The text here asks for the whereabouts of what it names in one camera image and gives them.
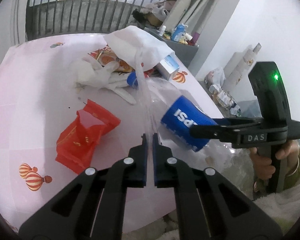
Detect person's right hand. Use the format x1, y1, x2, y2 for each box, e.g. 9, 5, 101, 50
249, 139, 300, 181

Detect orange printed snack wrapper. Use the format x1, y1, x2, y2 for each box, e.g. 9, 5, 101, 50
88, 45, 135, 74

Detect small white bottle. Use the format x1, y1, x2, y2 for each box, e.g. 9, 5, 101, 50
159, 25, 166, 36

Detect rolled printed wallpaper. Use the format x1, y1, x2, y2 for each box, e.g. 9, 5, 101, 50
222, 43, 262, 94

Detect grey curtain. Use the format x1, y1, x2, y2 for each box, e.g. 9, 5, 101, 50
164, 0, 219, 34

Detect purple cup on cabinet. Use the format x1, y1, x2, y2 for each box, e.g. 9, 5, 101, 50
191, 32, 200, 46

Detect dark grey cabinet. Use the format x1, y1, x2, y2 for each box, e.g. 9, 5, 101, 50
144, 28, 199, 68

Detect small blue white box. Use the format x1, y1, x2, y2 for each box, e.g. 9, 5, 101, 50
156, 55, 180, 81

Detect white plastic bag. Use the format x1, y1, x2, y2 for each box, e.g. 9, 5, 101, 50
103, 25, 176, 72

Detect red plastic bag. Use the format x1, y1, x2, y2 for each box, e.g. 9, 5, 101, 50
56, 100, 121, 174

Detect clear Pepsi plastic bottle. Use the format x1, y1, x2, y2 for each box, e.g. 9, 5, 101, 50
142, 77, 236, 179

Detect white floor trash bag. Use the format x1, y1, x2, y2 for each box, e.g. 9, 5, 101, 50
204, 67, 225, 87

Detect blue detergent bottle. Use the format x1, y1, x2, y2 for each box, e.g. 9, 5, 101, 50
171, 23, 187, 42

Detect white cloth gloves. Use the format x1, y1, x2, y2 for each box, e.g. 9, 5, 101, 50
70, 57, 136, 105

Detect metal balcony railing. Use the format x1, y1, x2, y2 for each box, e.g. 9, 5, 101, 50
26, 0, 163, 40

